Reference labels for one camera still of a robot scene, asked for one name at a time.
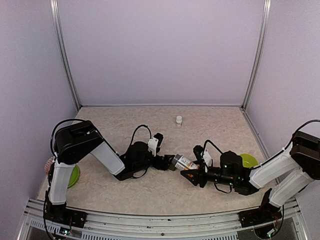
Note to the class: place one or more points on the green bowl right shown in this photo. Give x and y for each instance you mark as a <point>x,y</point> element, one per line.
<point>248,160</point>

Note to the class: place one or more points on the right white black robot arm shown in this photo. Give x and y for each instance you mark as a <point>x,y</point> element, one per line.
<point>300,158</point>

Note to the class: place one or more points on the red patterned round tin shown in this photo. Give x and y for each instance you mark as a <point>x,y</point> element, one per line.
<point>49,166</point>

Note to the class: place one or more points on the orange pill bottle grey cap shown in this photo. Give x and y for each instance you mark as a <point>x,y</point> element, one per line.
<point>182,163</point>

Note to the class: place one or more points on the green plate left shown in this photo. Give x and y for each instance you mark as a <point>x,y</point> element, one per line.
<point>74,176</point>

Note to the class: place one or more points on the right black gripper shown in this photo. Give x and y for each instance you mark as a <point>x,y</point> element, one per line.
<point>198,175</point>

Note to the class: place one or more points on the small white pill bottle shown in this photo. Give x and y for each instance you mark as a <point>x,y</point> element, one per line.
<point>179,120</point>

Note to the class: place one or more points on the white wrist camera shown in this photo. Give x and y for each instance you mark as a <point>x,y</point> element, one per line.
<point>154,143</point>
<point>203,158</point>

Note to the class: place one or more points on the green weekly pill organizer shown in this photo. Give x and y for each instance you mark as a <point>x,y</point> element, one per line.
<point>172,167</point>

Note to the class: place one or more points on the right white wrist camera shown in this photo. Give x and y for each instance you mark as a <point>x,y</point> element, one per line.
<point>203,158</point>

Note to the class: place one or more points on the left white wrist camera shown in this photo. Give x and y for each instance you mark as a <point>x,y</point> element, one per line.
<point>154,143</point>

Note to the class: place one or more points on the left aluminium frame post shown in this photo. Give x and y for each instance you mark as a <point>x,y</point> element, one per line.
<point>54,6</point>

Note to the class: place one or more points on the right aluminium frame post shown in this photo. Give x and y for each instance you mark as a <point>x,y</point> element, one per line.
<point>258,53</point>

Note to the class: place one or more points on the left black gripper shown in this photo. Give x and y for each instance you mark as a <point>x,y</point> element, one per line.
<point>165,165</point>

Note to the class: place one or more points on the front aluminium rail base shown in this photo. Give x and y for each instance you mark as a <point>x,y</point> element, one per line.
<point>211,226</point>

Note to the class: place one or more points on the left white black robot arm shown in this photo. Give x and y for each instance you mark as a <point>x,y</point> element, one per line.
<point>70,144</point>

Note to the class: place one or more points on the aluminium frame post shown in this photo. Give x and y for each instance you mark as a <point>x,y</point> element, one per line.
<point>54,6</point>
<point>258,53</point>

